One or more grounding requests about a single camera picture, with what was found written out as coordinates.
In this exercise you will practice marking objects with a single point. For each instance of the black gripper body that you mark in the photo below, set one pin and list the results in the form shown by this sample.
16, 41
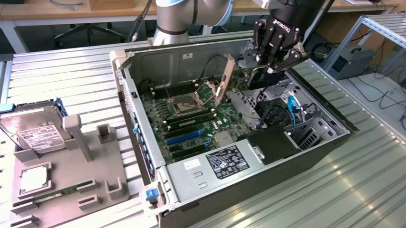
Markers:
291, 23

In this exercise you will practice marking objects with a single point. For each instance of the graphics card with metal bracket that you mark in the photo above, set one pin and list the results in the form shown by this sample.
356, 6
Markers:
225, 78

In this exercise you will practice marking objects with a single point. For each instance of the black slanted pole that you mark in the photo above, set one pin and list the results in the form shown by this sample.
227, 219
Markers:
312, 31

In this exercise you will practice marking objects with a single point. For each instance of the perforated metal disk bay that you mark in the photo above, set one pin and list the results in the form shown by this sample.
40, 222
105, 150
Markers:
247, 104

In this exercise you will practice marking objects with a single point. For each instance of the metal socket cover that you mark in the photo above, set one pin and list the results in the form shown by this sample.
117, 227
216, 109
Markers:
205, 91

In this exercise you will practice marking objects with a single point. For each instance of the green motherboard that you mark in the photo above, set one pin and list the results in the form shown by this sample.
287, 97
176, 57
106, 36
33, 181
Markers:
224, 116

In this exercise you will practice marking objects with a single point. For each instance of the thin locking lever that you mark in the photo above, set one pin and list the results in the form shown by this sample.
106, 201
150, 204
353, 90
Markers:
167, 91

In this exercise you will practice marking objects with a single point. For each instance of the CPU socket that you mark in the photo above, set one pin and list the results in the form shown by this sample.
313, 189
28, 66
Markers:
183, 105

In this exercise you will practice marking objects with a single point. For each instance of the black plastic shroud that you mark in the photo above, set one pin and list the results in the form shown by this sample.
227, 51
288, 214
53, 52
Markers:
272, 145

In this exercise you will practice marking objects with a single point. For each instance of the silver chipset heat sink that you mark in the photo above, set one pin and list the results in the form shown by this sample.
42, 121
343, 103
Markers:
225, 138

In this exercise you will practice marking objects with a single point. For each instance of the installed green RAM stick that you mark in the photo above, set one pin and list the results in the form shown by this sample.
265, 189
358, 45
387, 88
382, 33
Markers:
189, 121

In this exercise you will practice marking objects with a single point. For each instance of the silver power supply unit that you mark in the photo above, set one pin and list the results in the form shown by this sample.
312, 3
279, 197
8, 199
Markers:
221, 164

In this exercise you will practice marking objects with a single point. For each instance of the black office chair base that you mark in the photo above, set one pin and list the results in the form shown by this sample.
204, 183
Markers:
88, 31

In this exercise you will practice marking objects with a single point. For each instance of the open black PC case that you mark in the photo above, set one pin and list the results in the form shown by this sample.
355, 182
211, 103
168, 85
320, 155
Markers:
253, 190

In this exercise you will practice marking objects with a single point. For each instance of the wooden desk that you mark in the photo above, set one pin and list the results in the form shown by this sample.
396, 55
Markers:
62, 13

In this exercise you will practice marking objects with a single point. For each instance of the blue disk carrier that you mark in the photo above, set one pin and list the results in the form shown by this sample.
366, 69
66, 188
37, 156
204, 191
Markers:
61, 107

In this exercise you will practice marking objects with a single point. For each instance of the blue case latch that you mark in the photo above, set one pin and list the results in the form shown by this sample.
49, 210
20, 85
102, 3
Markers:
149, 194

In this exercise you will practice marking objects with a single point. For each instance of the silver hard disk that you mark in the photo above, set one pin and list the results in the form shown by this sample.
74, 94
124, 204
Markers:
30, 133

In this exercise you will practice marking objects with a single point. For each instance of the grey parts rack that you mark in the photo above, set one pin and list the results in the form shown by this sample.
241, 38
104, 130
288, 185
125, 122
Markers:
69, 173

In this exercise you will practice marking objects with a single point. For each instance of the silver CPU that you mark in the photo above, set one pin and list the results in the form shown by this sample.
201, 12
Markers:
33, 179

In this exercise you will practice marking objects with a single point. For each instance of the loose green RAM stick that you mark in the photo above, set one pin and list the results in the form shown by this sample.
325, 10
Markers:
46, 197

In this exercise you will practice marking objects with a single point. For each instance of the aluminium slat frame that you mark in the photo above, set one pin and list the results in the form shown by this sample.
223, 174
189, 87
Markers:
380, 26

